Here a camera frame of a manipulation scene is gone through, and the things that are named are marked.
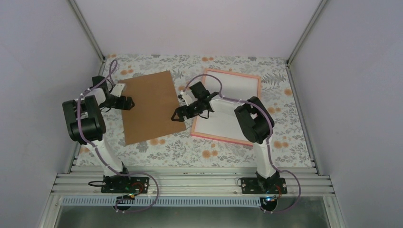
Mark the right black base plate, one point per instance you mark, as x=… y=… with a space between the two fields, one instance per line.
x=250 y=185

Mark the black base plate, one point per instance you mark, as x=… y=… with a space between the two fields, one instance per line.
x=250 y=185
x=125 y=185

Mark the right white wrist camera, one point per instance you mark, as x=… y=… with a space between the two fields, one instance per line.
x=186 y=98

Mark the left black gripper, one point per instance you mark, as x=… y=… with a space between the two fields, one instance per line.
x=128 y=106

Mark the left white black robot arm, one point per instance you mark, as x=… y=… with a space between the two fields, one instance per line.
x=85 y=125

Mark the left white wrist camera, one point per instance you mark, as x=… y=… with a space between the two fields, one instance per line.
x=118 y=89

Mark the brown cardboard backing board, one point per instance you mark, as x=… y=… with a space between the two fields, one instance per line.
x=155 y=99

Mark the floral patterned table mat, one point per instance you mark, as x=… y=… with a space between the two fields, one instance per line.
x=183 y=150

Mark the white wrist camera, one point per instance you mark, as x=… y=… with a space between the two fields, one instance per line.
x=118 y=89
x=186 y=98

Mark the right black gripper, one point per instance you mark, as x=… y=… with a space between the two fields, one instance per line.
x=179 y=111

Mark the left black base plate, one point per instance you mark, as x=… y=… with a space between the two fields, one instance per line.
x=125 y=185

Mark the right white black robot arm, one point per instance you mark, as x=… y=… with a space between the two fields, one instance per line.
x=251 y=116

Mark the aluminium rail base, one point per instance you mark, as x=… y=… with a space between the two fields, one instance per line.
x=190 y=186

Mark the orange pink wooden frame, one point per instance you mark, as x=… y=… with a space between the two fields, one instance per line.
x=218 y=104

